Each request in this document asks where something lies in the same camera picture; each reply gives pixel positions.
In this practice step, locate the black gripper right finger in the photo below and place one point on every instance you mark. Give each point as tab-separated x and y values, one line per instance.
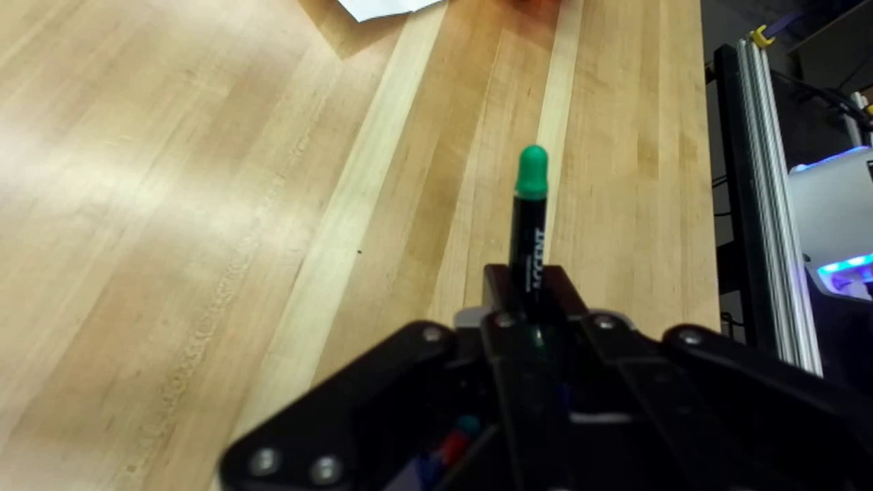
725	418

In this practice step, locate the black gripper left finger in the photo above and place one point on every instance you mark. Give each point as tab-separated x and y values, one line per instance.
382	399

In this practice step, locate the black marker with green cap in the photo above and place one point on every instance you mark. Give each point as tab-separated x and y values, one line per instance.
528	237

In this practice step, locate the red pen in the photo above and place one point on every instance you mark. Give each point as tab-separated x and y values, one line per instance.
450	448

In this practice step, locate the green pen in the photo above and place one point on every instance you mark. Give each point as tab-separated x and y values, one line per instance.
468	423

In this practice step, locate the computer case with lights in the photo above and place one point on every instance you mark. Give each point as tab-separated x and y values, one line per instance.
832	227

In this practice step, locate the white paper sheet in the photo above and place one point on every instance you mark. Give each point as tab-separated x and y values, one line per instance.
384	6

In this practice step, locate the aluminium frame rail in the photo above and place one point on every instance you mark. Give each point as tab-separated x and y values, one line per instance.
766	201

